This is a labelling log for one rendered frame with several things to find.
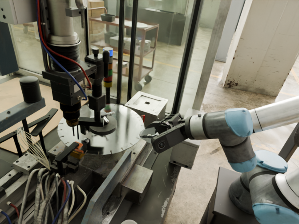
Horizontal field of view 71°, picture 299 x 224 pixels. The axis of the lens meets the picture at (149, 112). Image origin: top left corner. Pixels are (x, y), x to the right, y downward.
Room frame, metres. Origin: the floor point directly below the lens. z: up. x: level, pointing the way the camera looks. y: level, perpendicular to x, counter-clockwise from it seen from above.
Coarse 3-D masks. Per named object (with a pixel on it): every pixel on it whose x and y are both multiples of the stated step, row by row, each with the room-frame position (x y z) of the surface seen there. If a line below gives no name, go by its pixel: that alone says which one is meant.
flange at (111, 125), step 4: (108, 116) 0.70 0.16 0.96; (112, 120) 0.67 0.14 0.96; (116, 120) 0.68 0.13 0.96; (104, 124) 0.63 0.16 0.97; (108, 124) 0.64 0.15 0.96; (112, 124) 0.65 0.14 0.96; (116, 124) 0.65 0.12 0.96; (92, 128) 0.61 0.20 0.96; (96, 128) 0.61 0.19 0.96; (100, 128) 0.61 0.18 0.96; (104, 128) 0.62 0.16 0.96; (108, 128) 0.62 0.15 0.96; (112, 128) 0.63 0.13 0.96; (96, 132) 0.60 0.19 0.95; (100, 132) 0.60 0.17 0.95; (104, 132) 0.60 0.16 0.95; (108, 132) 0.61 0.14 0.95
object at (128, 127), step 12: (84, 108) 0.75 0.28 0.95; (108, 108) 0.77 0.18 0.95; (120, 108) 0.79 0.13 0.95; (120, 120) 0.70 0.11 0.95; (132, 120) 0.71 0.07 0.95; (60, 132) 0.57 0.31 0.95; (72, 132) 0.58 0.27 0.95; (120, 132) 0.62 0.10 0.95; (132, 132) 0.63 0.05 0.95; (84, 144) 0.53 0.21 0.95; (96, 144) 0.54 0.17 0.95; (108, 144) 0.55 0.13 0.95; (120, 144) 0.55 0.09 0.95; (132, 144) 0.56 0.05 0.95
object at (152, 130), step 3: (144, 129) 0.56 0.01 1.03; (147, 129) 0.55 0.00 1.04; (150, 129) 0.55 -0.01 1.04; (153, 129) 0.54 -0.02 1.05; (141, 132) 0.56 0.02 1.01; (144, 132) 0.56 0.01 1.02; (147, 132) 0.55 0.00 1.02; (150, 132) 0.55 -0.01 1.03; (153, 132) 0.54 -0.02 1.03; (156, 132) 0.54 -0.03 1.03; (141, 135) 0.56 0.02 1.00; (144, 135) 0.56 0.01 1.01
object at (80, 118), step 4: (96, 112) 0.57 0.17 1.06; (100, 112) 0.58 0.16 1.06; (96, 116) 0.57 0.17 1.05; (100, 116) 0.57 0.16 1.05; (80, 120) 0.56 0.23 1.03; (84, 120) 0.56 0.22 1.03; (88, 120) 0.57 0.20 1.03; (92, 120) 0.57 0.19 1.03; (96, 120) 0.57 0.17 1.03; (100, 120) 0.57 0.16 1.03; (80, 124) 0.56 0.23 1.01; (84, 124) 0.56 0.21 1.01; (88, 124) 0.56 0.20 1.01; (92, 124) 0.56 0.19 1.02; (96, 124) 0.56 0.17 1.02; (100, 124) 0.57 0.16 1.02; (80, 128) 0.57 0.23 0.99; (84, 128) 0.56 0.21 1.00; (88, 128) 0.58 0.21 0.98; (84, 132) 0.56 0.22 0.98
